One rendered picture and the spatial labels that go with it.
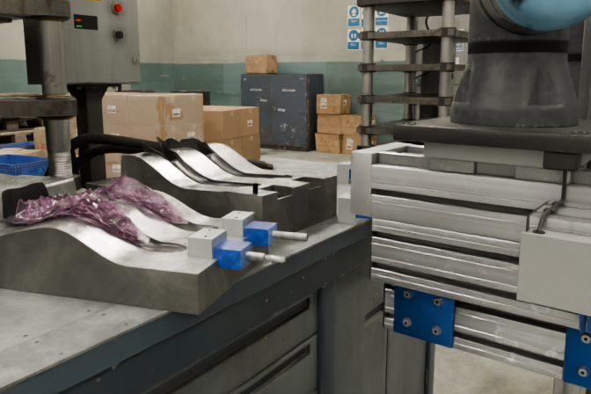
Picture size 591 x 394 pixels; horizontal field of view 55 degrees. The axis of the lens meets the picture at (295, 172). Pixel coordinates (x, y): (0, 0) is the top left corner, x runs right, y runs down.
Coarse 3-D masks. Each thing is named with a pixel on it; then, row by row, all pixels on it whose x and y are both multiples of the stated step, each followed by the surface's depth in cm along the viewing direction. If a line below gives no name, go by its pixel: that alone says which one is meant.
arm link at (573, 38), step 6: (576, 24) 105; (582, 24) 104; (570, 30) 106; (576, 30) 105; (582, 30) 104; (570, 36) 106; (576, 36) 105; (582, 36) 104; (570, 42) 106; (576, 42) 105; (582, 42) 104; (570, 48) 106; (576, 48) 105
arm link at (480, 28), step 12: (480, 0) 63; (480, 12) 66; (480, 24) 67; (492, 24) 65; (480, 36) 67; (492, 36) 66; (504, 36) 65; (516, 36) 64; (528, 36) 64; (540, 36) 64; (552, 36) 64; (564, 36) 65
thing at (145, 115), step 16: (112, 96) 505; (128, 96) 495; (144, 96) 485; (160, 96) 480; (176, 96) 495; (192, 96) 514; (112, 112) 508; (128, 112) 498; (144, 112) 489; (160, 112) 482; (176, 112) 497; (192, 112) 517; (112, 128) 511; (128, 128) 501; (144, 128) 491; (160, 128) 484; (176, 128) 498; (192, 128) 518; (112, 160) 517; (112, 176) 519
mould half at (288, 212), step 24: (216, 144) 135; (120, 168) 119; (144, 168) 114; (168, 168) 115; (216, 168) 123; (240, 168) 127; (168, 192) 111; (192, 192) 108; (216, 192) 104; (240, 192) 101; (264, 192) 101; (312, 192) 112; (336, 192) 120; (216, 216) 105; (264, 216) 99; (288, 216) 106; (312, 216) 113
